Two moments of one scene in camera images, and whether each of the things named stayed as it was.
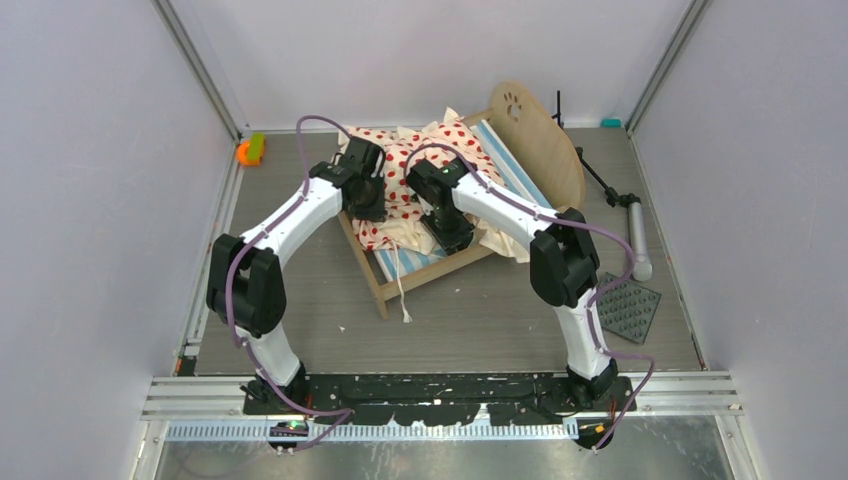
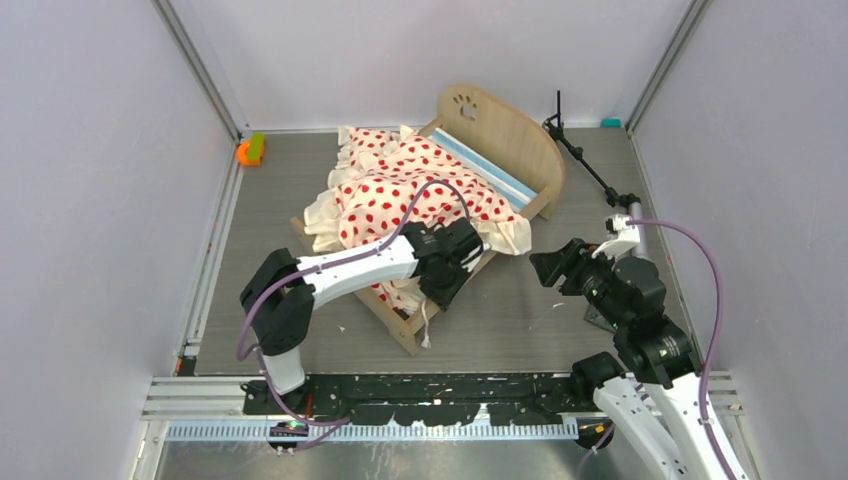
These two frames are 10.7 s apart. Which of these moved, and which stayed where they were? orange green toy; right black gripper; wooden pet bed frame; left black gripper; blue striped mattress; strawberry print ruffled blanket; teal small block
Moved: right black gripper; strawberry print ruffled blanket; left black gripper; blue striped mattress; wooden pet bed frame
Stayed: orange green toy; teal small block
